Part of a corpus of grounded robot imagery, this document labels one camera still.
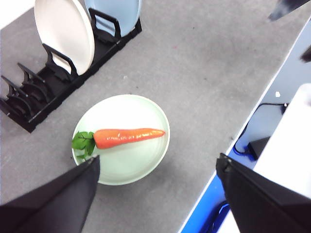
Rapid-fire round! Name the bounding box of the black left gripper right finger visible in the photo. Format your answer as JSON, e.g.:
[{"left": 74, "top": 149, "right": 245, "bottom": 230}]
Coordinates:
[{"left": 216, "top": 152, "right": 311, "bottom": 233}]

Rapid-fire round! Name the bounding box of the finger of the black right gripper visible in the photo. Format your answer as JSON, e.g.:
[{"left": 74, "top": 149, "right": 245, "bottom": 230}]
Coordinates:
[
  {"left": 268, "top": 0, "right": 311, "bottom": 21},
  {"left": 300, "top": 46, "right": 311, "bottom": 63}
]

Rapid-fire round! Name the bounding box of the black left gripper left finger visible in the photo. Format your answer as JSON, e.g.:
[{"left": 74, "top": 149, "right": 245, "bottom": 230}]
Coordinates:
[{"left": 0, "top": 155, "right": 101, "bottom": 233}]

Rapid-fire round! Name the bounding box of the green round plate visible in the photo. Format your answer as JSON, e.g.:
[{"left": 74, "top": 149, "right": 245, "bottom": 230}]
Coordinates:
[{"left": 71, "top": 94, "right": 171, "bottom": 186}]

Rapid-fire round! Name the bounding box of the orange carrot with green leaves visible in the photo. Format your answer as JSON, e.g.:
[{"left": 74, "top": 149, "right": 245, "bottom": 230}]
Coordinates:
[{"left": 71, "top": 128, "right": 166, "bottom": 160}]

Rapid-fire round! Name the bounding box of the black plate rack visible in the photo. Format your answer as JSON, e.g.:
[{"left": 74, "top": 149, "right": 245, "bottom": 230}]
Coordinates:
[{"left": 0, "top": 7, "right": 143, "bottom": 133}]

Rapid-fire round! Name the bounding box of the blue round plate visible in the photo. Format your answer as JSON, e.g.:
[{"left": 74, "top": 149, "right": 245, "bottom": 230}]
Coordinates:
[{"left": 84, "top": 0, "right": 142, "bottom": 38}]

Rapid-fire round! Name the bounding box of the beige round plate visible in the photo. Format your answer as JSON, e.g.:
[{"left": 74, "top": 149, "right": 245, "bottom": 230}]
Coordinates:
[{"left": 34, "top": 0, "right": 96, "bottom": 76}]

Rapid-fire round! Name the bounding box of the small black adapter box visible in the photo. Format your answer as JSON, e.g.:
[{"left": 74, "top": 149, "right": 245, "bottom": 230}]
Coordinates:
[{"left": 247, "top": 136, "right": 271, "bottom": 161}]

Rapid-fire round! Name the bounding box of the white box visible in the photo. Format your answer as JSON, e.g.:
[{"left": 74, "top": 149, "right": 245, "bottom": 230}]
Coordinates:
[{"left": 255, "top": 83, "right": 311, "bottom": 199}]

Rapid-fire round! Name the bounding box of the black cable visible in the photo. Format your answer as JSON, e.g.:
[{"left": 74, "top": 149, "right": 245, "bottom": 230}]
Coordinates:
[{"left": 234, "top": 102, "right": 290, "bottom": 156}]

